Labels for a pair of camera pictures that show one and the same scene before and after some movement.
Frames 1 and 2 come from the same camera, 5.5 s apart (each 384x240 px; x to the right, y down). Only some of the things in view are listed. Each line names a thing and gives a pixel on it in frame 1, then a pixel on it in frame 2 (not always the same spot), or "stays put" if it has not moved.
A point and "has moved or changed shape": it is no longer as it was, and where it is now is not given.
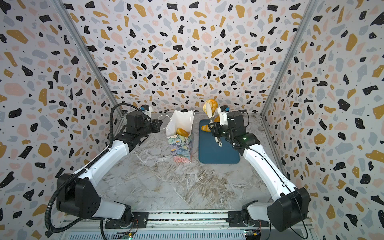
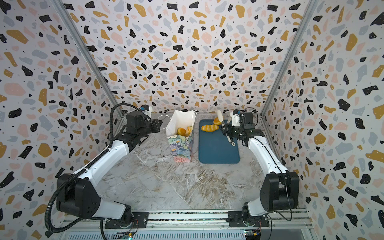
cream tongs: x=210 y=112 has moved or changed shape
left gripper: x=156 y=125 stays put
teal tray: x=210 y=152 stays put
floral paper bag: x=179 y=132 stays put
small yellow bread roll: x=181 y=131 stays put
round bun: x=213 y=104 -> x=188 y=130
